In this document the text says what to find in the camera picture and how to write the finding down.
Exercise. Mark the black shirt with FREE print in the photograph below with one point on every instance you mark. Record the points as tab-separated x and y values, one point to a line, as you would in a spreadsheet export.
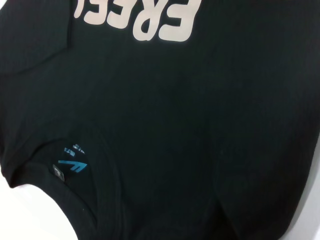
150	100

